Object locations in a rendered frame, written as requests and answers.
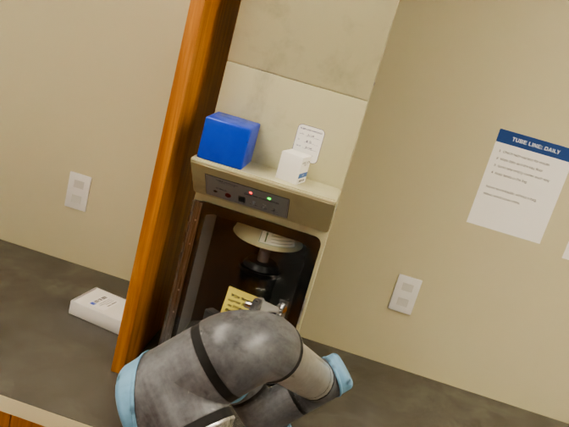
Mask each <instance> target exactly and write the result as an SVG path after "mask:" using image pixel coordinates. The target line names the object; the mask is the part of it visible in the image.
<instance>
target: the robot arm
mask: <svg viewBox="0 0 569 427"><path fill-rule="evenodd" d="M259 309H260V311H259ZM278 312H279V308H278V307H276V306H274V305H273V304H271V303H269V302H266V301H264V298H262V297H258V298H255V299H254V300H253V301H252V303H251V306H250V307H249V310H245V309H241V310H231V311H226V312H222V313H220V312H219V311H218V310H216V309H215V308H206V309H205V312H204V315H203V319H202V321H200V322H199V323H198V324H195V325H193V326H191V327H190V328H189V329H187V330H184V331H183V332H181V333H179V334H178V335H176V336H174V337H172V338H170V339H169V340H167V341H165V342H164V343H162V344H160V345H158V346H157V347H154V348H153V349H151V350H146V351H144V352H143V353H142V354H141V355H140V356H139V357H138V358H136V359H134V360H133V361H131V362H130V363H127V364H126V365H125V366H124V367H123V368H122V369H121V370H120V372H119V374H118V377H117V381H116V385H115V400H116V406H117V409H118V413H119V418H120V421H121V424H122V425H123V427H232V426H233V423H234V421H235V416H234V414H233V412H232V409H231V407H230V404H231V405H232V407H233V409H234V410H235V412H236V413H237V415H238V416H239V418H240V420H241V422H242V424H243V425H244V426H245V427H291V425H290V423H292V422H293V421H295V420H297V419H299V418H300V417H302V416H304V415H305V414H307V413H310V412H311V411H312V410H314V409H316V408H319V407H320V406H322V405H324V404H325V403H327V402H329V401H331V400H333V399H335V398H336V397H341V395H342V394H343V393H345V392H347V391H348V390H350V389H351V388H352V386H353V381H352V378H351V376H350V374H349V372H348V370H347V368H346V366H345V364H344V363H343V361H342V359H341V358H340V356H339V355H338V354H336V353H331V354H329V355H328V356H326V357H322V358H320V357H319V356H318V355H317V354H316V353H315V352H314V351H312V350H311V349H310V348H309V347H307V346H306V345H305V344H304V343H303V341H302V339H301V335H300V333H299V332H298V330H297V329H296V328H295V326H294V325H292V324H291V323H290V322H289V321H287V320H286V319H284V318H282V317H280V316H278V315H276V314H274V313H278ZM276 383H277V384H276ZM266 384H276V385H273V386H271V387H270V388H268V386H267V385H266Z"/></svg>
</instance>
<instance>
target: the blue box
mask: <svg viewBox="0 0 569 427"><path fill-rule="evenodd" d="M259 129H260V124H258V123H256V122H253V121H250V120H247V119H242V118H239V117H236V116H233V115H230V114H225V113H222V112H217V113H215V114H211V115H208V116H207V117H206V119H205V124H204V127H203V131H202V138H201V141H200V145H199V149H198V153H197V157H198V158H204V159H206V160H209V161H212V162H215V163H218V164H223V165H226V166H229V167H231V168H235V169H243V168H244V167H245V166H246V165H248V164H249V163H250V162H251V158H252V155H253V152H254V148H255V145H256V141H257V135H258V131H259Z"/></svg>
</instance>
